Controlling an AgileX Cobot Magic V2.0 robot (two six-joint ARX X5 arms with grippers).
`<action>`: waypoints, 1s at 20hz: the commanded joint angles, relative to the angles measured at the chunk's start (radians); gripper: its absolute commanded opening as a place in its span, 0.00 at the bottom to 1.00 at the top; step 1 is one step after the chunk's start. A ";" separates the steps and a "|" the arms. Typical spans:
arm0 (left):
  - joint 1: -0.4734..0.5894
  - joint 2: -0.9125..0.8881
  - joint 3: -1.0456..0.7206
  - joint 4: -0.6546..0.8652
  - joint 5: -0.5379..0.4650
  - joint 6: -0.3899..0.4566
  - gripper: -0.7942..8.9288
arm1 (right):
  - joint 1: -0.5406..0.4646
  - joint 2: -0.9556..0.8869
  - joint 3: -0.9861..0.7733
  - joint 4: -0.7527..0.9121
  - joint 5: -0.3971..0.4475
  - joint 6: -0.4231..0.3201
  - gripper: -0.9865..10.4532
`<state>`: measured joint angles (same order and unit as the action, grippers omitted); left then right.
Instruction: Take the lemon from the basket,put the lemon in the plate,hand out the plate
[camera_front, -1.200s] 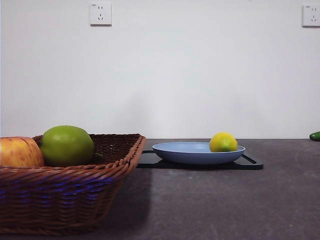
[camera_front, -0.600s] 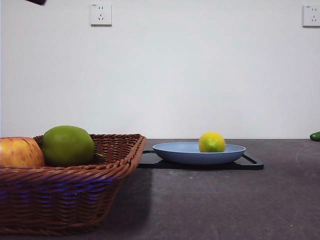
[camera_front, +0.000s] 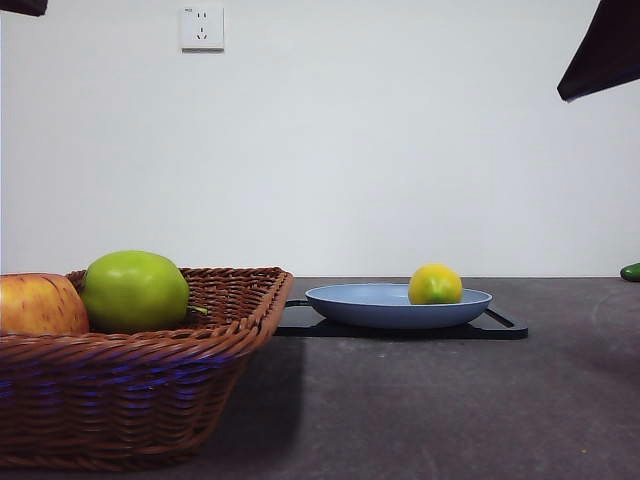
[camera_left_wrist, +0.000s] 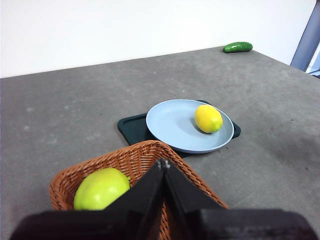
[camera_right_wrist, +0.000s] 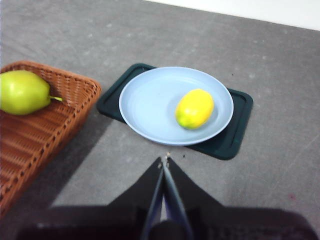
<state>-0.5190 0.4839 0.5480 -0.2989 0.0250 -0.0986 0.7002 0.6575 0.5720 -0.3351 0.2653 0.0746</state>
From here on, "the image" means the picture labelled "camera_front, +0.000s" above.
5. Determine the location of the blue round plate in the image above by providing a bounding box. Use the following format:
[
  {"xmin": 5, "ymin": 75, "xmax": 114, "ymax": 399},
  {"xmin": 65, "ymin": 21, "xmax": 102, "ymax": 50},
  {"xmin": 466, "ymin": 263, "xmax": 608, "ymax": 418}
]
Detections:
[{"xmin": 304, "ymin": 282, "xmax": 494, "ymax": 331}]

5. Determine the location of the white wall socket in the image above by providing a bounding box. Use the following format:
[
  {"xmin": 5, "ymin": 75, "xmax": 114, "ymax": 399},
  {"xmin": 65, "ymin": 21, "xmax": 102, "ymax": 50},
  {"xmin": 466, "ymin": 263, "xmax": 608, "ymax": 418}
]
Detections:
[{"xmin": 180, "ymin": 3, "xmax": 226, "ymax": 54}]

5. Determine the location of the yellow lemon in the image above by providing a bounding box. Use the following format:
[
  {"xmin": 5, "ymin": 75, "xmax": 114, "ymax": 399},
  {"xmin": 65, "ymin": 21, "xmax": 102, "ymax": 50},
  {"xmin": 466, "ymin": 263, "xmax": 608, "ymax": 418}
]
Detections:
[{"xmin": 407, "ymin": 263, "xmax": 464, "ymax": 306}]

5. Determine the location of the green apple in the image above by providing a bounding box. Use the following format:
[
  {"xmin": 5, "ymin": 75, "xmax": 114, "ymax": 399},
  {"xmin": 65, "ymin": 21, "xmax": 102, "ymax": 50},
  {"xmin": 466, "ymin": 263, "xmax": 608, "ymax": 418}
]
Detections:
[{"xmin": 79, "ymin": 249, "xmax": 191, "ymax": 335}]

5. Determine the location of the black flat tray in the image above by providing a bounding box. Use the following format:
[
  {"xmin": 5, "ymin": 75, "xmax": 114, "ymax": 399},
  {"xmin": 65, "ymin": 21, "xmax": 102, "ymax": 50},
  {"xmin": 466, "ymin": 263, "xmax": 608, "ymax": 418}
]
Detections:
[{"xmin": 272, "ymin": 298, "xmax": 530, "ymax": 341}]

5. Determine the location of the red yellow apple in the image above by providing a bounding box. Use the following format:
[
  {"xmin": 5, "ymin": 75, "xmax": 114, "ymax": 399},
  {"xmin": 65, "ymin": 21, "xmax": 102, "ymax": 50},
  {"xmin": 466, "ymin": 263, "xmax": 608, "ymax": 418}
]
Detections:
[{"xmin": 0, "ymin": 272, "xmax": 91, "ymax": 337}]

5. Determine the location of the brown wicker basket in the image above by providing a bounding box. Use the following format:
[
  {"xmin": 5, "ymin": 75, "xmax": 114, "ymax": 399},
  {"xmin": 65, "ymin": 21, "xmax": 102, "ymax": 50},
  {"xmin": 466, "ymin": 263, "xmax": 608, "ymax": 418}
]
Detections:
[{"xmin": 0, "ymin": 266, "xmax": 296, "ymax": 472}]

